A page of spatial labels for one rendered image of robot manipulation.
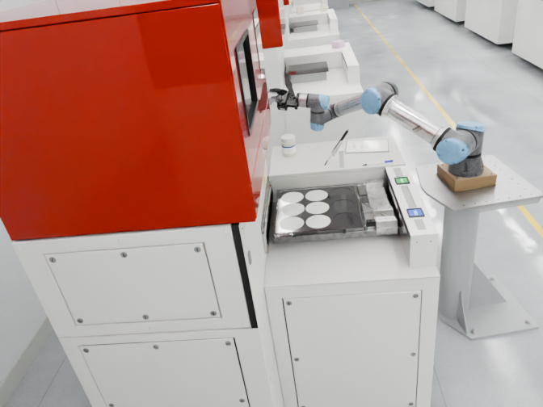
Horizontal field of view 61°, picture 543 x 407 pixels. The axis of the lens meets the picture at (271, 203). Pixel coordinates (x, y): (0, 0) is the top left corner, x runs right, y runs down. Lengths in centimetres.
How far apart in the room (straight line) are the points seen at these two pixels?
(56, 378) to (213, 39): 221
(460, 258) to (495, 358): 51
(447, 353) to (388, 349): 70
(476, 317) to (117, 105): 217
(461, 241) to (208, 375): 136
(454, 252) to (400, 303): 75
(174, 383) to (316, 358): 56
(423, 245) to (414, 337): 40
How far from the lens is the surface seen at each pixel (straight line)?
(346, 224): 184
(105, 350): 176
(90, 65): 122
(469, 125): 218
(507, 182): 235
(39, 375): 297
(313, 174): 212
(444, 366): 253
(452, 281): 257
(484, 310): 282
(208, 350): 165
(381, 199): 203
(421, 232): 168
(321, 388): 209
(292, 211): 195
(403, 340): 191
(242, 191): 125
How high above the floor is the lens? 190
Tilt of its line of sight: 30 degrees down
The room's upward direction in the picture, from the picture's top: 8 degrees counter-clockwise
